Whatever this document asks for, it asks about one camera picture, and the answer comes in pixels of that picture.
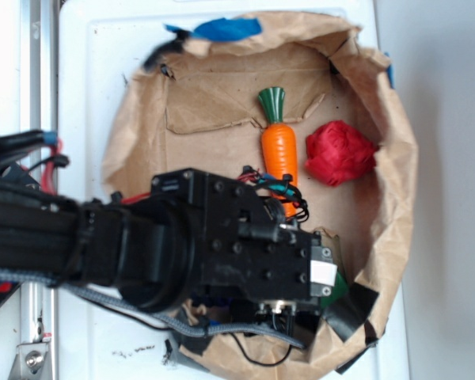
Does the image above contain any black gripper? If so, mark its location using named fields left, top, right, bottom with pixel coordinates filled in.
left=151, top=169, right=337, bottom=333

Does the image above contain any dark blue rope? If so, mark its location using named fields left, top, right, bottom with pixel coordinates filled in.
left=191, top=295, right=232, bottom=317

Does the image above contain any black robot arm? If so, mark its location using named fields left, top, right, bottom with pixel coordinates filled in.
left=0, top=130, right=337, bottom=326

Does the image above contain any green rectangular block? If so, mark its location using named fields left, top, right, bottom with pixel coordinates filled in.
left=321, top=272, right=348, bottom=309

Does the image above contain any orange plastic carrot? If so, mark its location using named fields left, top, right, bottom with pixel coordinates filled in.
left=257, top=86, right=299, bottom=219

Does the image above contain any red crumpled paper ball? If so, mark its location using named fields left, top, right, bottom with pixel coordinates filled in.
left=304, top=120, right=378, bottom=187

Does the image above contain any brown paper bag tray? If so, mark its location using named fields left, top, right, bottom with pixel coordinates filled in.
left=102, top=11, right=418, bottom=379

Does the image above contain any white plastic board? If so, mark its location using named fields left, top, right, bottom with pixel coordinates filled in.
left=56, top=0, right=411, bottom=380

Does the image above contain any metal corner bracket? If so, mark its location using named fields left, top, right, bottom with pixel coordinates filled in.
left=7, top=342, right=53, bottom=380

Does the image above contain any aluminium frame rail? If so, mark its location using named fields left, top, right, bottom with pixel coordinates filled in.
left=18, top=0, right=59, bottom=345

